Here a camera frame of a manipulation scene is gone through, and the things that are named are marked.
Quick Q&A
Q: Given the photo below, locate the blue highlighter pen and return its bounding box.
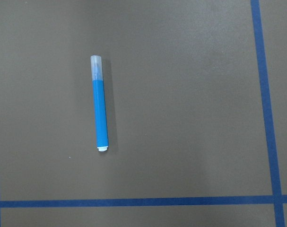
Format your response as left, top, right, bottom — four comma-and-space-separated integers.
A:
90, 55, 109, 152

